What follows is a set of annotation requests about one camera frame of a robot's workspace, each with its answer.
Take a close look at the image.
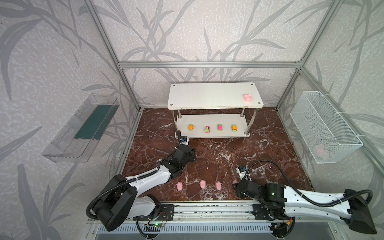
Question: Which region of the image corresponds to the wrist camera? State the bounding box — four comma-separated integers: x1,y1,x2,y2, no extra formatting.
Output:
236,165,249,180
178,136,189,146

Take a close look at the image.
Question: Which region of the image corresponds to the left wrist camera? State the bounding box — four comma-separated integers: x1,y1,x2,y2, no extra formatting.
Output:
178,136,189,146

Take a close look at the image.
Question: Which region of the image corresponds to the clear plastic wall bin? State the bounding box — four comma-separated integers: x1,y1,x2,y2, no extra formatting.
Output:
42,94,120,163

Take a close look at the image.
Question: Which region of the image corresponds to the white wire mesh basket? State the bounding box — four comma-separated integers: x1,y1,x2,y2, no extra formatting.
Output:
290,91,364,164

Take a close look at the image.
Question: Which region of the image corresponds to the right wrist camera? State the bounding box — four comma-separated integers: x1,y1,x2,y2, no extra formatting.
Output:
236,165,249,180

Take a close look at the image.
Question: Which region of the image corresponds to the white two-tier shelf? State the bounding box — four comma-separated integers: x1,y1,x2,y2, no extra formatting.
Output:
168,82,264,139

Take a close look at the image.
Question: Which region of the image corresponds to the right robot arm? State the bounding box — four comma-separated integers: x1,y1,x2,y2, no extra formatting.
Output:
234,179,377,235

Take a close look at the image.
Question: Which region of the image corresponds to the pink toy in basket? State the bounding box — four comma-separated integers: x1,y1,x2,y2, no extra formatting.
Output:
314,144,329,159

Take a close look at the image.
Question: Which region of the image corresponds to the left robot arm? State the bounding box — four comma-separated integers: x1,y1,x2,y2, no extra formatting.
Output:
86,145,196,231

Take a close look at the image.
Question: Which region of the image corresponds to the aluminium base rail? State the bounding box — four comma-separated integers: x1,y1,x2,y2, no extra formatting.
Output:
86,200,337,224

